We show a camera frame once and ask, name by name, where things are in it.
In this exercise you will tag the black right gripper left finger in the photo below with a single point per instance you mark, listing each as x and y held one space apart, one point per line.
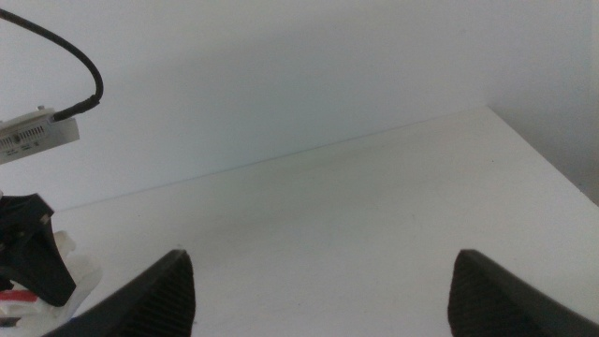
154 304

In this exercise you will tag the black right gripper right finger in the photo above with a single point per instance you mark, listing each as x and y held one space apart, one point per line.
491 304

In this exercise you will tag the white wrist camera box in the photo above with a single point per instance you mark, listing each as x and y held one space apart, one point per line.
33 136

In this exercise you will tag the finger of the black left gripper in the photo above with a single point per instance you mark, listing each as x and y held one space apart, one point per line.
44 273

